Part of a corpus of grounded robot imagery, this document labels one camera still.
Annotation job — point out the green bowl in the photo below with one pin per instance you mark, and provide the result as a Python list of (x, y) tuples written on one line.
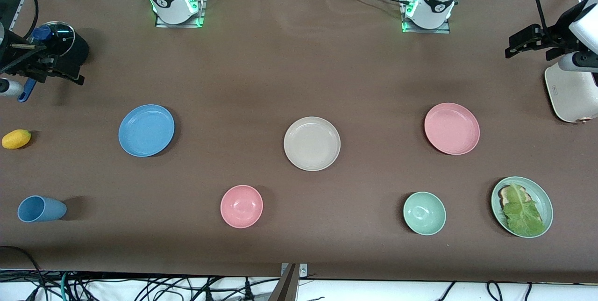
[(424, 213)]

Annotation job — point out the yellow lemon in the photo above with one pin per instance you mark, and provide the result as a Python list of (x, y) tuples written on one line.
[(16, 139)]

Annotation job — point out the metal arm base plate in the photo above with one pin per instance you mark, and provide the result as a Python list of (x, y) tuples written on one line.
[(440, 31), (163, 24)]

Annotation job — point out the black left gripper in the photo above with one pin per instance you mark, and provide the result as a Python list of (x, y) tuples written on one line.
[(554, 38)]

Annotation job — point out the brown table cover sheet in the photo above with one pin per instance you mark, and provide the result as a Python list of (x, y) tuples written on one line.
[(299, 67)]

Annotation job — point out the beige plate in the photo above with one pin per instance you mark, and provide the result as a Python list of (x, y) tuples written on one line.
[(312, 143)]

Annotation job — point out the white toaster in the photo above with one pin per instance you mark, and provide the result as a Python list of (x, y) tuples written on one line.
[(572, 97)]

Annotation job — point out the blue cup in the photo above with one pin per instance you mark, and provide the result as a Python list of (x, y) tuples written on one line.
[(42, 209)]

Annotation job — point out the green lettuce leaf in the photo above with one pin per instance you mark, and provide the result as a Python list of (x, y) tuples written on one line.
[(524, 216)]

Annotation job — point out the small metal bracket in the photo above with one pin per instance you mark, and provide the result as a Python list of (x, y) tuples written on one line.
[(304, 270)]

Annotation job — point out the blue plate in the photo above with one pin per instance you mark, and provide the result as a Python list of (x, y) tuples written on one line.
[(146, 130)]

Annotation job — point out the toasted bread slice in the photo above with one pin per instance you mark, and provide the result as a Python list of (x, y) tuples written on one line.
[(503, 193)]

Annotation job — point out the aluminium frame rail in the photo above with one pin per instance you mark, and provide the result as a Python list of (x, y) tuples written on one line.
[(17, 11)]

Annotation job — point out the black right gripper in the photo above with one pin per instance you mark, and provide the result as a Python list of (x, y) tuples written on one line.
[(13, 59)]

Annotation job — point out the brown wooden post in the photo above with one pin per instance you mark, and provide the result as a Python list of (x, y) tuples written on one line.
[(286, 288)]

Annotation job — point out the pink plate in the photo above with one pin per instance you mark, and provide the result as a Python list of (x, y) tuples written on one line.
[(452, 128)]

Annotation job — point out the green plate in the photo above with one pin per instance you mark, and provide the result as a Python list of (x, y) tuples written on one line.
[(544, 199)]

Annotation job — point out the pink bowl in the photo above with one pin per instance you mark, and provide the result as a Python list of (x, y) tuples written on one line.
[(241, 206)]

